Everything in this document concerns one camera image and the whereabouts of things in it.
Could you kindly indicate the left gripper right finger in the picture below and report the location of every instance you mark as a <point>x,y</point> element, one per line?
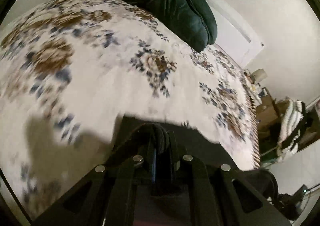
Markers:
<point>216,196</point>

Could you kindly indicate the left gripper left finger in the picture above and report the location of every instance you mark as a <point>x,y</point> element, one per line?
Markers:
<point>125,171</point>

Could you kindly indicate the brown cardboard box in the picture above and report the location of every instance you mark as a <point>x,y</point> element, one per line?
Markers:
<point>267,113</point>

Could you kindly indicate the white nightstand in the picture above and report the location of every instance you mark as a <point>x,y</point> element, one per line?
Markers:
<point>253,91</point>

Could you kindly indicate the floral bed blanket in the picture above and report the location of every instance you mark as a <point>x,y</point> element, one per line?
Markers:
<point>70,69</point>

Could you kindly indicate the beige bedside lamp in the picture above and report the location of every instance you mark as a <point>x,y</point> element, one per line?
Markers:
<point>258,75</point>

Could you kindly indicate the white bed headboard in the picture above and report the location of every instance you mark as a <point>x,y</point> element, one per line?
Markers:
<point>234,34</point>

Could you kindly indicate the dark green folded duvet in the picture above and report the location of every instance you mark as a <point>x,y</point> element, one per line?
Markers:
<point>191,20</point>

